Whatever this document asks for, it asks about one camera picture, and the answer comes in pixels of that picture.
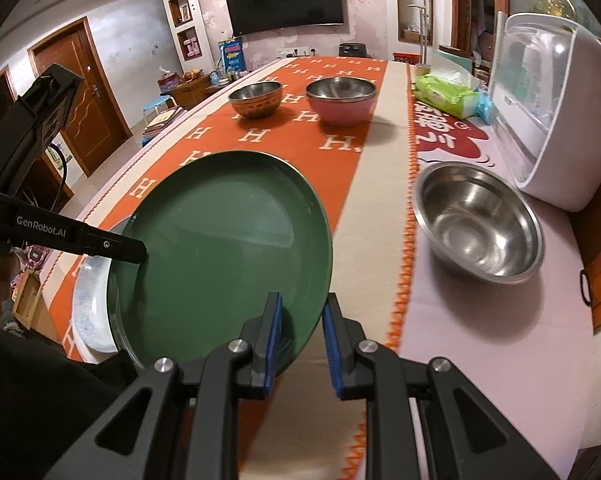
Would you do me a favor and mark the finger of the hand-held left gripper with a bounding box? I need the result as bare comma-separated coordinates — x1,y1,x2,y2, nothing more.
80,226,147,265

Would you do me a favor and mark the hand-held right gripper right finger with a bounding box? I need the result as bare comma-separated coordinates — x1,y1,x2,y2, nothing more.
323,292,561,480

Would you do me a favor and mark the wide steel bowl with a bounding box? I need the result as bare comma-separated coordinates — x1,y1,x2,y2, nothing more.
413,161,544,285

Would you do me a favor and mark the green plate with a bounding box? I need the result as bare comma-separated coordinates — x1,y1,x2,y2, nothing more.
106,150,334,378

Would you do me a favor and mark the white sterilizer cabinet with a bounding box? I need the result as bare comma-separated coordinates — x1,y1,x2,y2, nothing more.
487,12,601,213

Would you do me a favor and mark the small patterned steel bowl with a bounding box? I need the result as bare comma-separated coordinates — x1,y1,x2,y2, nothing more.
228,80,284,120

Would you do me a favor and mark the brown wooden door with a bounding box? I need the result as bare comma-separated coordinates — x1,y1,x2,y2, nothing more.
28,16,134,178

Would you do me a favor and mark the person's dark clothing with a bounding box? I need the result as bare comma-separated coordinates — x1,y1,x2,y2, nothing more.
0,320,146,480

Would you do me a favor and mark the large white plate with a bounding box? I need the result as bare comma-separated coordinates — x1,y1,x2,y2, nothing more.
73,212,136,356

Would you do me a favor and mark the wooden television cabinet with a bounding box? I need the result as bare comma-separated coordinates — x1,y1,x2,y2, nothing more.
170,72,251,108

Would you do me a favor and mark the small round blue stool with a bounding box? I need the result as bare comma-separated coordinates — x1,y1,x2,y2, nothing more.
143,95,174,123

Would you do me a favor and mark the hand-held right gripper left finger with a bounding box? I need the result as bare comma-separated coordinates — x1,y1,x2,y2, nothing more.
45,291,284,480

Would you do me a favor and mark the black television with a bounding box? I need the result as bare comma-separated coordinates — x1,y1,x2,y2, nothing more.
223,0,344,38

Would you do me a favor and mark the stack of books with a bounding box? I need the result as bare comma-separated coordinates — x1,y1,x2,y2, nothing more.
143,105,188,148

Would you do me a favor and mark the small blue packet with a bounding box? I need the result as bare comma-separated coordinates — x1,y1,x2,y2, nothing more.
475,92,496,126

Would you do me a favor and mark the blue printed box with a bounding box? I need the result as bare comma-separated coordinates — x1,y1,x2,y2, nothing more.
217,39,245,72

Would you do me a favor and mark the green wet wipes packet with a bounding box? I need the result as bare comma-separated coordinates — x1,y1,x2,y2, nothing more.
413,72,481,118

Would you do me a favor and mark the steel mop stand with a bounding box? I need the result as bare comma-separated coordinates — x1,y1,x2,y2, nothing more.
407,0,433,68

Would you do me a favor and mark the pink steel bowl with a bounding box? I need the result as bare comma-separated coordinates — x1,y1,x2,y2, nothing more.
305,76,378,127

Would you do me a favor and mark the wooden crate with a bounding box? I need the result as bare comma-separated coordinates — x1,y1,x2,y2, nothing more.
11,272,46,333

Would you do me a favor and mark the orange printed blanket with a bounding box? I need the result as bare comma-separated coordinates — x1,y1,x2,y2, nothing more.
43,55,423,480

